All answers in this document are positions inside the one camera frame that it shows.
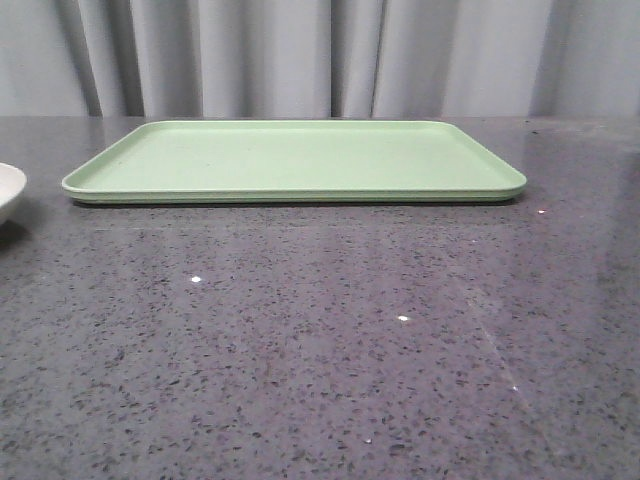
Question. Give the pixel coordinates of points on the grey pleated curtain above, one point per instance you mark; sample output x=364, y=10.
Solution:
x=319, y=59

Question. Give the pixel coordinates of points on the light green rectangular tray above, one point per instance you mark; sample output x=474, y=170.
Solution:
x=232, y=161

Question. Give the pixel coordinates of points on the white round plate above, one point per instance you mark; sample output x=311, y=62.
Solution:
x=12, y=185

